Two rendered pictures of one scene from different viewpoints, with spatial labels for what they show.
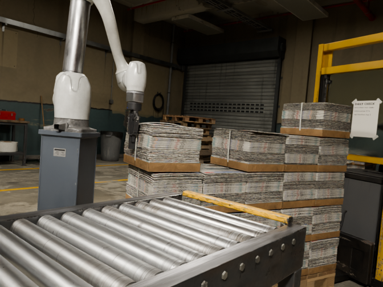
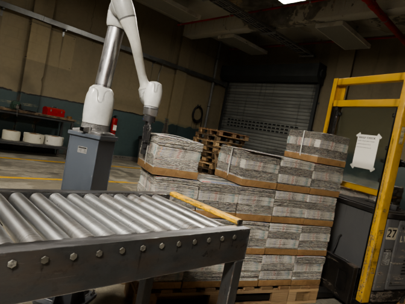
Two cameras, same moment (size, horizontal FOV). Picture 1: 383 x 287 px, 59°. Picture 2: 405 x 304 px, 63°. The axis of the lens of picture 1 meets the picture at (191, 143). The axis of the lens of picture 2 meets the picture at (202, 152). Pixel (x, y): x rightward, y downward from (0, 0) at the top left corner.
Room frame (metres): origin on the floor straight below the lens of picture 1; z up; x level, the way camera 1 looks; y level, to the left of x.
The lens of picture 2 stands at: (-0.27, -0.24, 1.11)
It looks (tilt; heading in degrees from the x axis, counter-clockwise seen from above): 3 degrees down; 5
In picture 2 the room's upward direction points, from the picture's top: 11 degrees clockwise
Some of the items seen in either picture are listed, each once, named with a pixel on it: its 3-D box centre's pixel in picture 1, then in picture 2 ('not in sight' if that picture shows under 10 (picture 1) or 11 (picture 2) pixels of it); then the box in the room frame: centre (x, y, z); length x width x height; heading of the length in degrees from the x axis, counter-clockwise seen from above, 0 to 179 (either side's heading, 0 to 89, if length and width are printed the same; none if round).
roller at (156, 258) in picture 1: (114, 242); (97, 217); (0.79, 0.16, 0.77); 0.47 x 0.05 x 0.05; 49
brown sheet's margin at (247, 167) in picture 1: (245, 163); (244, 178); (2.12, -0.35, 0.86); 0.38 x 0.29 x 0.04; 31
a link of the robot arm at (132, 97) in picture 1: (134, 97); (150, 111); (1.74, 0.31, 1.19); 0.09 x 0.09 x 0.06
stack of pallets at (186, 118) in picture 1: (186, 140); (218, 154); (8.84, 0.15, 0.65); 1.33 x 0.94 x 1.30; 143
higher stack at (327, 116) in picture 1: (307, 193); (302, 213); (2.41, -0.87, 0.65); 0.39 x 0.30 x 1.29; 30
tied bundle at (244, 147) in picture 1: (247, 150); (246, 166); (2.12, -0.35, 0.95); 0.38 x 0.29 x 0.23; 31
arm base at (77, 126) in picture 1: (69, 124); (93, 128); (1.56, 0.57, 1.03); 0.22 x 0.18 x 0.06; 172
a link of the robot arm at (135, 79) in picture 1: (135, 76); (153, 94); (1.75, 0.31, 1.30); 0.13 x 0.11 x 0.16; 25
